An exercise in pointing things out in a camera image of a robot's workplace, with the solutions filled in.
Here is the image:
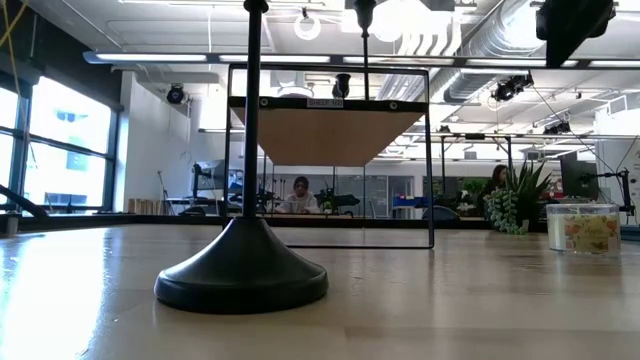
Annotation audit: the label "yellow candle jar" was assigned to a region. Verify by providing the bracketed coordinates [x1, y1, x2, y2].
[545, 203, 622, 258]

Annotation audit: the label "black metal candlestick holder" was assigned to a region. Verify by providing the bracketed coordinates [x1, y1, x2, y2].
[353, 0, 378, 103]
[153, 0, 330, 315]
[333, 73, 353, 100]

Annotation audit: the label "background computer monitor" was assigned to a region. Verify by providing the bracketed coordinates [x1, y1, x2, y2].
[559, 152, 600, 200]

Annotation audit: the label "person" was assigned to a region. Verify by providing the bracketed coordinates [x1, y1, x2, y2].
[279, 175, 321, 215]
[477, 163, 509, 211]

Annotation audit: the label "artificial green potted plant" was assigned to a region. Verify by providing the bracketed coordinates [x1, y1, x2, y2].
[483, 160, 554, 236]

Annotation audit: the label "round green topiary plant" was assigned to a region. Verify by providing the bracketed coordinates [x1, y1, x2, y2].
[462, 177, 486, 199]

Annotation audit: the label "background office chair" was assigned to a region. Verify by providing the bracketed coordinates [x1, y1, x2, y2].
[421, 204, 457, 222]

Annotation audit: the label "blue storage bins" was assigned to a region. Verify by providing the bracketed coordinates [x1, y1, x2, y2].
[392, 195, 432, 209]

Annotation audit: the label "round black ceiling speaker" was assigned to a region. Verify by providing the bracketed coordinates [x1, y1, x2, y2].
[166, 83, 187, 105]

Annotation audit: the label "overhead light bar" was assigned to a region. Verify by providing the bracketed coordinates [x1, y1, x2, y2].
[82, 49, 640, 70]

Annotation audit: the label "wooden blocks row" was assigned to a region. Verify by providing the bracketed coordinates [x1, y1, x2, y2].
[128, 198, 161, 215]

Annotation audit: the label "black hanging camera cluster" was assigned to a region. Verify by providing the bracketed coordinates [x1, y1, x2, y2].
[490, 73, 535, 103]

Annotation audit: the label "silver ventilation duct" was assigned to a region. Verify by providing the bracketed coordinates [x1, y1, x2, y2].
[374, 0, 551, 104]

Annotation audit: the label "white ring lamp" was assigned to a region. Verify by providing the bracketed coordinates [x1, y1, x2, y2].
[293, 10, 323, 42]

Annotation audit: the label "wooden shelf black metal frame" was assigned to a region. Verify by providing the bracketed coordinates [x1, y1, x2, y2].
[222, 63, 435, 250]

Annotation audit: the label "black table frame rails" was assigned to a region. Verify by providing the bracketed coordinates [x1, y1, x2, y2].
[0, 183, 640, 244]

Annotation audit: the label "yellow cord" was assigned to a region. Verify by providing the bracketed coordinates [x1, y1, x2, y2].
[0, 0, 29, 96]

